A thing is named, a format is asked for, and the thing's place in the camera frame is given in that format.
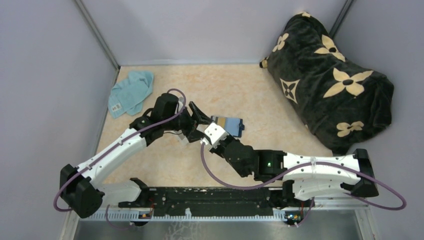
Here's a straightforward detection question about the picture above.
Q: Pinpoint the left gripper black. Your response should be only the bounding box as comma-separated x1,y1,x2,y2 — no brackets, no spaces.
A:
163,101,215,143

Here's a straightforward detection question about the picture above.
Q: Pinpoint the black floral blanket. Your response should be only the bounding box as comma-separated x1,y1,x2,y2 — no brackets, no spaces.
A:
259,12,395,155

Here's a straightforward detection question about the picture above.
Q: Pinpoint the white plastic card tray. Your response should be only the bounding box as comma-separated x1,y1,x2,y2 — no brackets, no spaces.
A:
176,133,189,146

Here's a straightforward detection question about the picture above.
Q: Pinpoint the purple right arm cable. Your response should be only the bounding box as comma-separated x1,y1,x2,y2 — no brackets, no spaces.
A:
200,140,408,228

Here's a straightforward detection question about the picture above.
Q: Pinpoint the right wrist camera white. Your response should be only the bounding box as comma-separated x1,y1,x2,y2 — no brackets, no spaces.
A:
200,122,230,150

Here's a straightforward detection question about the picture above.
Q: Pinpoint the gold credit card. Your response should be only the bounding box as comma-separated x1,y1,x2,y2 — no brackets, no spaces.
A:
216,117,227,129

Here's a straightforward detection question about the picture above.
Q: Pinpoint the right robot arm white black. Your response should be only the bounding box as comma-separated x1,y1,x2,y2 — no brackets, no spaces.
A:
201,136,379,206

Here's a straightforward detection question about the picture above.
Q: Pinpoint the aluminium frame rail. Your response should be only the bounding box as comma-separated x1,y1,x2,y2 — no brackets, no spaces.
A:
67,187,370,223

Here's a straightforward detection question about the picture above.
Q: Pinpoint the navy blue card holder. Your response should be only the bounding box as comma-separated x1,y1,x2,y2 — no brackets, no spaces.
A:
210,115,245,138

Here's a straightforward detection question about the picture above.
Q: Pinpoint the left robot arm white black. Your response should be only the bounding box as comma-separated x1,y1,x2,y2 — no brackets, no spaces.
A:
55,92,212,219

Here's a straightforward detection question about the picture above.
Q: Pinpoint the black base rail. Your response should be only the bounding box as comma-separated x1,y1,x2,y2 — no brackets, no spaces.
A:
118,187,311,217

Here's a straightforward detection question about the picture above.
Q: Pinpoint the light blue towel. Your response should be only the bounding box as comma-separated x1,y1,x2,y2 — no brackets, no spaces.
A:
108,71,154,119

